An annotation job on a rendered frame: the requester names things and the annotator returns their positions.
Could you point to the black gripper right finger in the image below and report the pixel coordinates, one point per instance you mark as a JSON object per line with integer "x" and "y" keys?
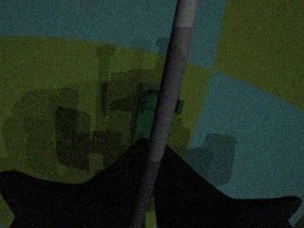
{"x": 184, "y": 199}

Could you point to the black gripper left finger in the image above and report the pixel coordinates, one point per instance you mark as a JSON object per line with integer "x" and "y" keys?
{"x": 106, "y": 201}

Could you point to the grey tapered pin with red cap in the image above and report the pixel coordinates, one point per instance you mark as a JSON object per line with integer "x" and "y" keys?
{"x": 178, "y": 48}

